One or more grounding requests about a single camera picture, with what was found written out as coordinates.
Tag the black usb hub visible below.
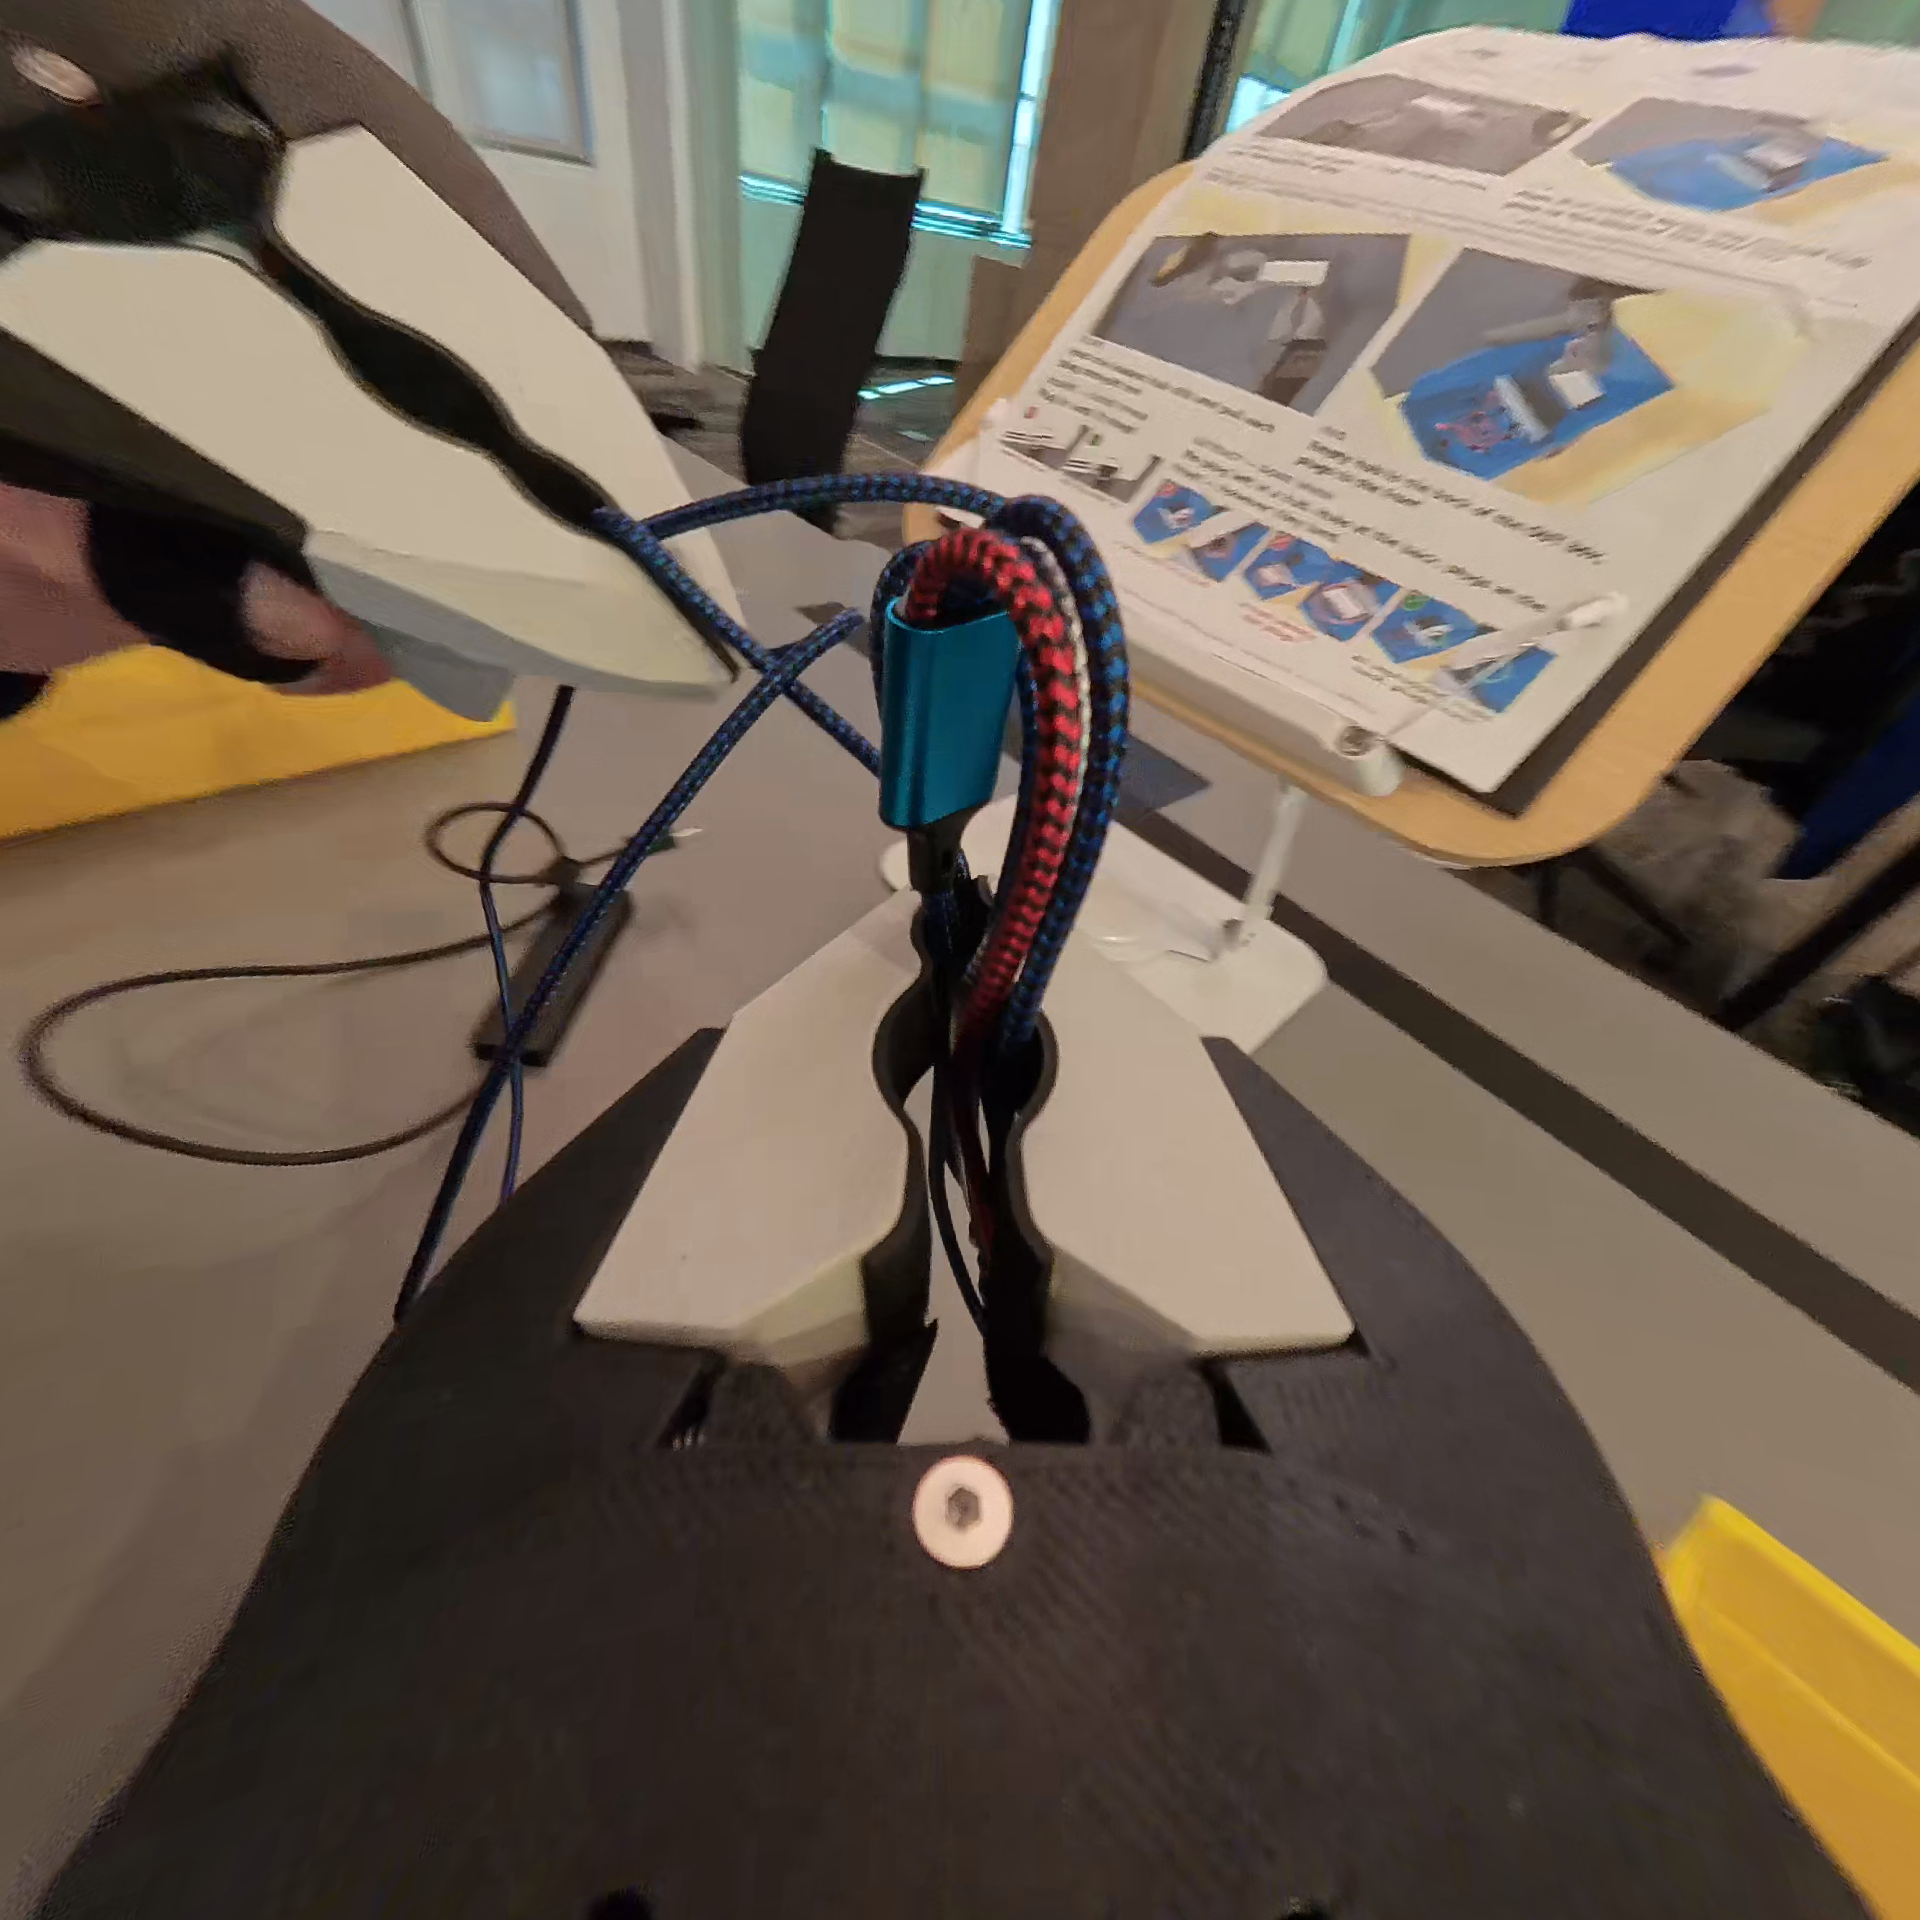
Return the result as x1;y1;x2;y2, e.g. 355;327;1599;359
473;883;637;1074

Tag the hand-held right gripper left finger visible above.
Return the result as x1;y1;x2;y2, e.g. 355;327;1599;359
571;893;938;1444

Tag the person's left hand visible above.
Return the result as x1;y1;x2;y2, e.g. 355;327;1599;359
0;489;398;699

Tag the black office chair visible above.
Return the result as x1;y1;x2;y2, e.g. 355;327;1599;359
740;150;926;495

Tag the dark red braided cable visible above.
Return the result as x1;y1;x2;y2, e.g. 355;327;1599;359
903;526;1086;1050

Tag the printed instruction sheet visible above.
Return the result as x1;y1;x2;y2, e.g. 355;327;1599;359
932;26;1920;805

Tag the dark grey hub cable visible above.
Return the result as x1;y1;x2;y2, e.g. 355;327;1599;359
26;684;700;1172

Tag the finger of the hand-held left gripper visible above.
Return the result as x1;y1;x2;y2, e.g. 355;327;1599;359
0;236;745;729
256;119;687;520

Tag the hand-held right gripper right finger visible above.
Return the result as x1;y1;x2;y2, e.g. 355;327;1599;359
990;945;1358;1444

